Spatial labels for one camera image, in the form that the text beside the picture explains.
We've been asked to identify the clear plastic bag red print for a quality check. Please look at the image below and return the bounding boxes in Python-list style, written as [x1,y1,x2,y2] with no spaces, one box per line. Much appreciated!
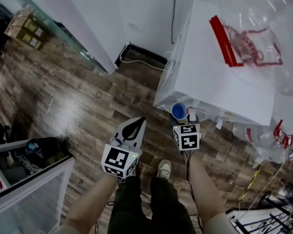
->
[192,0,293,98]

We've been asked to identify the white water dispenser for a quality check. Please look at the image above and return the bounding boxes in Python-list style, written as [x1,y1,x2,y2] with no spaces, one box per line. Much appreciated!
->
[153,0,277,127]

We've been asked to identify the person's left forearm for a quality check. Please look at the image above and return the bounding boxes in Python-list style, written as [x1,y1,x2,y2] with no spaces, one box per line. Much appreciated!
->
[63,173,120,231]

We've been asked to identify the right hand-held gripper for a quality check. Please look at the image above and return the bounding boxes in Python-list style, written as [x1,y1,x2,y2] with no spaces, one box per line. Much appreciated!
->
[169,111,202,152]

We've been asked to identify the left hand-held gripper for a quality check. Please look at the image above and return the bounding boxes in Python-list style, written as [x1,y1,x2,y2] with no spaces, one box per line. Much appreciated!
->
[101,117,147,180]

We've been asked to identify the black wall cable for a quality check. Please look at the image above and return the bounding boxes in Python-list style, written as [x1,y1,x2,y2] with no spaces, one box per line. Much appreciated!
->
[170,0,178,45]

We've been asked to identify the person's right forearm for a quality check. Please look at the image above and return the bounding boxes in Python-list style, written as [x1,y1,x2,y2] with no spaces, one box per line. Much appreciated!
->
[187,152,229,229]

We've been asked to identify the white table with equipment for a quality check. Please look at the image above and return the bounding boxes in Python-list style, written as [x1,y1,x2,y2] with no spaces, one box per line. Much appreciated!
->
[225,198,293,234]

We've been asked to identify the thin white cable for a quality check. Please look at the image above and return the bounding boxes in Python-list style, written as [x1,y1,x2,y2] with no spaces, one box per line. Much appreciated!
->
[238,158,288,219]

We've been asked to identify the person's dark trousers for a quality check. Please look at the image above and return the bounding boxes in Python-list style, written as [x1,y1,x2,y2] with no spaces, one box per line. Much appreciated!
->
[110,175,196,234]

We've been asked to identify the blue cup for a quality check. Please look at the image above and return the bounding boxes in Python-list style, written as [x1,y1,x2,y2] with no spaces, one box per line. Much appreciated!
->
[171,102,188,121]

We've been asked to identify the green-edged glass partition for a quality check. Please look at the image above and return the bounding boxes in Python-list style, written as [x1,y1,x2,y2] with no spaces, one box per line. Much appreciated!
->
[4,0,111,75]

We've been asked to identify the brown cardboard box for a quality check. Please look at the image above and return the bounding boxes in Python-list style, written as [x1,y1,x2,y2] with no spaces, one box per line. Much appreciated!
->
[11,8,34,25]
[4,25,44,51]
[21,17,49,40]

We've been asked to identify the yellow black striped cable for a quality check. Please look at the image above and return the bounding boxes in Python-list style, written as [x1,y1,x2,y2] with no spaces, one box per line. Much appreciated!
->
[238,164,262,202]

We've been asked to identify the white floor cable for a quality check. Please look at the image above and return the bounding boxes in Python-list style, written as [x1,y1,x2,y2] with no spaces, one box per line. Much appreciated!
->
[119,41,167,72]

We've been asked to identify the black tripod stand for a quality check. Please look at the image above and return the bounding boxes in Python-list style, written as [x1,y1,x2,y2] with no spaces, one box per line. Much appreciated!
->
[262,178,293,225]

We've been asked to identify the bag of plastic bottles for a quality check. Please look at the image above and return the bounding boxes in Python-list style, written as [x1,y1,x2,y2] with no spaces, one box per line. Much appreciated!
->
[231,119,293,167]

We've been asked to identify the black baseboard strip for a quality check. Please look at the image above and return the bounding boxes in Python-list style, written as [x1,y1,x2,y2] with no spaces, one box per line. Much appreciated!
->
[114,43,168,70]

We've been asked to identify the person's beige right shoe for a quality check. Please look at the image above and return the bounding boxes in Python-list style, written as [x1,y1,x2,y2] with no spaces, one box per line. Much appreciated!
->
[156,159,172,179]

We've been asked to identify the white mesh cabinet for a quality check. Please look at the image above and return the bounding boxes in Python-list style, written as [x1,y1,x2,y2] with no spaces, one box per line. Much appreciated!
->
[0,136,76,234]

